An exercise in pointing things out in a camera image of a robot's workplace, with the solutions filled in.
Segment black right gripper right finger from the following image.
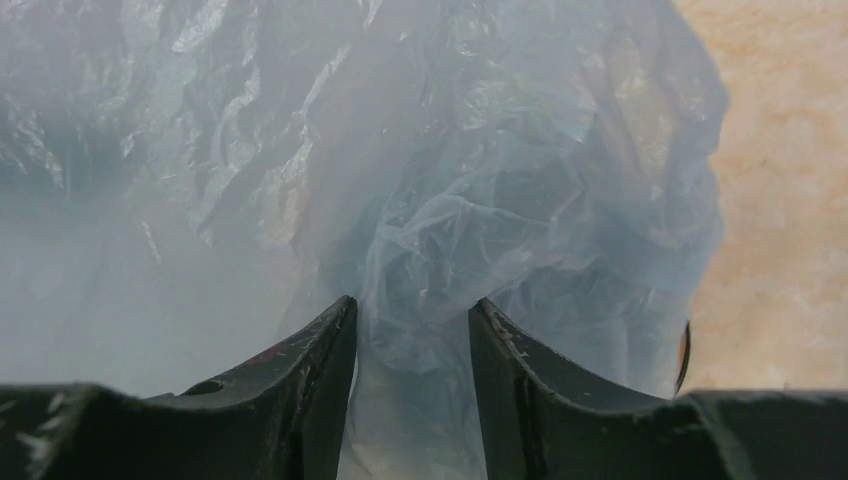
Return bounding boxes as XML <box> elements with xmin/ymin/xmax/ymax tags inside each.
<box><xmin>468</xmin><ymin>300</ymin><xmax>847</xmax><ymax>479</ymax></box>

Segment orange trash bin gold rim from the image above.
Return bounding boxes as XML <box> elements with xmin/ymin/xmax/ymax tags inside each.
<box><xmin>675</xmin><ymin>322</ymin><xmax>691</xmax><ymax>394</ymax></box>

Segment translucent blue plastic bag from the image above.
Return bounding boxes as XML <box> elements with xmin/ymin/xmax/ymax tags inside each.
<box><xmin>1</xmin><ymin>1</ymin><xmax>728</xmax><ymax>479</ymax></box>

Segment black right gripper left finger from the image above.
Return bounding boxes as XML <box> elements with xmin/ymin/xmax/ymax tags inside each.
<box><xmin>1</xmin><ymin>296</ymin><xmax>358</xmax><ymax>479</ymax></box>

